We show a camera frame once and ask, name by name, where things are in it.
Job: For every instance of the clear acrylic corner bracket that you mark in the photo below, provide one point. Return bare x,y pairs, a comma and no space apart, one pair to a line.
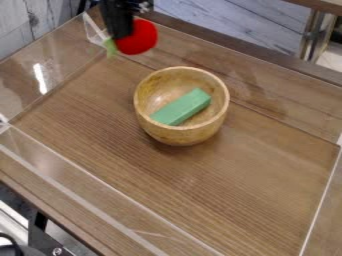
97,35

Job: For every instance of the black table frame bracket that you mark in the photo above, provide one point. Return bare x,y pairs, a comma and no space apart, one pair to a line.
41,240

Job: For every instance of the wooden bowl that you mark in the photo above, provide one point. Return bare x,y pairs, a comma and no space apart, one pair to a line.
161,88

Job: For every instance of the metal table leg background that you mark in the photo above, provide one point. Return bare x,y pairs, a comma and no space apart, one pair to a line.
317,35

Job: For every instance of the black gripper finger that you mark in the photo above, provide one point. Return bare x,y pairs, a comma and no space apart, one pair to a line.
118,17

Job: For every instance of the red plush fruit green leaf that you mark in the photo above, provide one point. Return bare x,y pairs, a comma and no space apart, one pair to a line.
140,42

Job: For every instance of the green rectangular block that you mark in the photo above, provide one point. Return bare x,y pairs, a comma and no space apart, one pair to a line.
180,110

